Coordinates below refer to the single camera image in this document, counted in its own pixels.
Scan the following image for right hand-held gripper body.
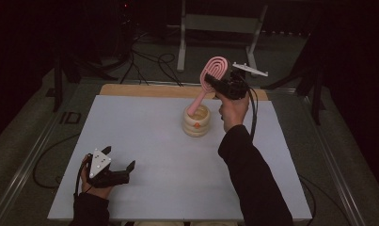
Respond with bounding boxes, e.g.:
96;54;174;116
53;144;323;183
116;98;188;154
219;61;269;101

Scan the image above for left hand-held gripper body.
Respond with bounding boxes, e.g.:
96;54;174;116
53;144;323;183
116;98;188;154
87;149;131;189

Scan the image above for pink hairbrush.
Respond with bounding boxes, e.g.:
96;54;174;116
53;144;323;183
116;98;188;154
186;56;230;117

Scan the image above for cream ribbed holder cup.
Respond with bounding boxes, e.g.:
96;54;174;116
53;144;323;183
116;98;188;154
182;104;212;138

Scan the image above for person's left hand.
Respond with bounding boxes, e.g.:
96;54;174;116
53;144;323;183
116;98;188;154
80;153;115;200

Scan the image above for person's right hand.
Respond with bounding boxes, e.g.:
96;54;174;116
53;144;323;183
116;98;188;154
215;91;250;133

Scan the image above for white table mat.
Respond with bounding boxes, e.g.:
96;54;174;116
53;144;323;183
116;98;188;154
47;94;313;221

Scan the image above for white metal stand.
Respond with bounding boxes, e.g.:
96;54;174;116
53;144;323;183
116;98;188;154
176;0;269;78

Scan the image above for black tripod stand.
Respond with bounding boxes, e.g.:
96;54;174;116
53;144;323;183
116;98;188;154
261;31;326;126
45;46;119;113

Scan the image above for right hand-held gripper cable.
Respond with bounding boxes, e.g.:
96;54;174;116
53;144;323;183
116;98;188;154
246;86;351;226

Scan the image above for hand-held gripper cable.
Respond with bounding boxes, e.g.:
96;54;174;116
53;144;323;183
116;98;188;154
246;86;351;226
32;133;94;198

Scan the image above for black square frame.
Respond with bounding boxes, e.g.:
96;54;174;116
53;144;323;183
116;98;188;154
58;111;83;125

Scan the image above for black floor cables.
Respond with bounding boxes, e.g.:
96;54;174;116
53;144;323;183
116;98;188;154
119;31;183;88

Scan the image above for left hand-held gripper cable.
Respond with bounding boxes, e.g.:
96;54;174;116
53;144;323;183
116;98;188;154
32;133;94;198

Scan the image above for metal floor rail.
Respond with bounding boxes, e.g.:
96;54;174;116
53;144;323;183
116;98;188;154
298;90;369;226
0;84;82;226

